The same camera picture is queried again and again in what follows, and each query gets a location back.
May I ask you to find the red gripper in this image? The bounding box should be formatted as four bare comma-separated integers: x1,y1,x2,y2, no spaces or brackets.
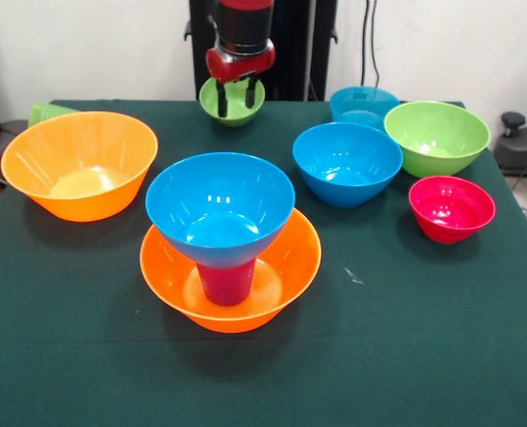
205,38,277,119

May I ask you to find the small green plastic bowl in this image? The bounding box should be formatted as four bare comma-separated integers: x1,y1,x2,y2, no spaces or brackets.
199,77,266,129

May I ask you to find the blue plastic bowl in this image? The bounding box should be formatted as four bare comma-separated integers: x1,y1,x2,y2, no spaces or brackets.
145,151,296,270
292,122,404,209

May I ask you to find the large orange plastic bowl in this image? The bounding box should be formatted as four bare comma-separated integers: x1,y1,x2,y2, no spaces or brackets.
139,207,323,334
0,110,159,222

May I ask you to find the purple plastic cup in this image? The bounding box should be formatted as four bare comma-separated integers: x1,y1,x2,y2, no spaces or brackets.
195,259,256,307

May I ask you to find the green plastic cup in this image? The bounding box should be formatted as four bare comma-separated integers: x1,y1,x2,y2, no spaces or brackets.
27,101,80,128

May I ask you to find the small translucent blue bowl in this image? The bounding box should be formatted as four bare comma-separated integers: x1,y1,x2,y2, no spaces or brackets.
328,85,401,132

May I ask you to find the large green plastic bowl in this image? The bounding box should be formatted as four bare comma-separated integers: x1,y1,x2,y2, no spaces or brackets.
383,101,492,178

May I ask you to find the small pink plastic bowl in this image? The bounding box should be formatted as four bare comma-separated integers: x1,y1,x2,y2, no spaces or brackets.
408,175,497,246

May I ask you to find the black stand base with knob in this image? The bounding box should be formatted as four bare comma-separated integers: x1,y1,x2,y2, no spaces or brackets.
494,110,527,179

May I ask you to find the dark green table cloth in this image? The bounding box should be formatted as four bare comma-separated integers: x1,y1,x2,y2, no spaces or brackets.
0,99,527,427

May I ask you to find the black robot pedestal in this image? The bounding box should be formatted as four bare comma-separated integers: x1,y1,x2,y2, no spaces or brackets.
183,0,339,102

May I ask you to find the black hanging cable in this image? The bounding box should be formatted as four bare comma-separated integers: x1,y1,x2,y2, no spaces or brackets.
363,0,381,90

